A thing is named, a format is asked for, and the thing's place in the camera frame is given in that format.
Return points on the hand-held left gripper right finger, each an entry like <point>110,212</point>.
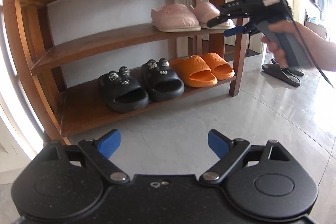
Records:
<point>218,141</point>

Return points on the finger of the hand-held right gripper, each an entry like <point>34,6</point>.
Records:
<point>233,31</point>
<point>218,21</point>

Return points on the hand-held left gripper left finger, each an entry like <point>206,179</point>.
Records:
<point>110,141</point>

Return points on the pink checked house slipper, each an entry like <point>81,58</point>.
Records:
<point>173,18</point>
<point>207,12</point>

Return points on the orange textured slide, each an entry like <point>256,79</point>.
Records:
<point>221,66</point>
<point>191,69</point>

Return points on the black slide with charms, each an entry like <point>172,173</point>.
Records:
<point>160,79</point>
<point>120,90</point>

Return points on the wooden shoe rack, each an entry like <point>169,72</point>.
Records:
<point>105,40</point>

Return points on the person's right forearm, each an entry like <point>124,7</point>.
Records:
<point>328,53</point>

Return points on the person's right hand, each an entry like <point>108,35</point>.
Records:
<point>275,40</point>

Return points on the white door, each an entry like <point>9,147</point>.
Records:
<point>258,16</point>

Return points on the dark grey slide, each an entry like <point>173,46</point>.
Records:
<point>298,71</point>
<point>282,77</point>

